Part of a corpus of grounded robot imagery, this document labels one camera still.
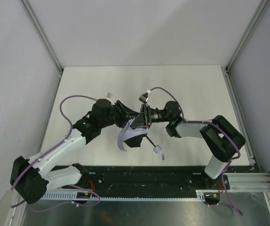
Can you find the aluminium frame post left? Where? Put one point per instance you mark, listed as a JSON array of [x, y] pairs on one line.
[[41, 34]]

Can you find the aluminium frame post right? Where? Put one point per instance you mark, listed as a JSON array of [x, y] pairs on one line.
[[251, 27]]

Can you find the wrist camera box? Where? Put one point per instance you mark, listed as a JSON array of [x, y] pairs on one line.
[[109, 96], [145, 98]]

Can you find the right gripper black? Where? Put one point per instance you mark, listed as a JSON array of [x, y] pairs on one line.
[[145, 117]]

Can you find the lilac folding umbrella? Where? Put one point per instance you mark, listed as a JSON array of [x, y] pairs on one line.
[[133, 138]]

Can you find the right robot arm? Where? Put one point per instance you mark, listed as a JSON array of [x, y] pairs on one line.
[[221, 137]]

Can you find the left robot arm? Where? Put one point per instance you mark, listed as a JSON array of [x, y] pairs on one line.
[[29, 177]]

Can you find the aluminium rail front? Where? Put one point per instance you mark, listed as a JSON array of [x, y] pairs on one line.
[[248, 182]]

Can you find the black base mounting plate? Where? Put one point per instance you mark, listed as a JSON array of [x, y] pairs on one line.
[[150, 182]]

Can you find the aluminium frame post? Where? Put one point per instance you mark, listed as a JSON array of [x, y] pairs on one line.
[[41, 34], [251, 27]]

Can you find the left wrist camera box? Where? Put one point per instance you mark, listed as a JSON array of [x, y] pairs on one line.
[[109, 96]]

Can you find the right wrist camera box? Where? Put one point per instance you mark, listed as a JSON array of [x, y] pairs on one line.
[[145, 98]]

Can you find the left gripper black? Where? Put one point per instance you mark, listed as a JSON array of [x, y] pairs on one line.
[[120, 109]]

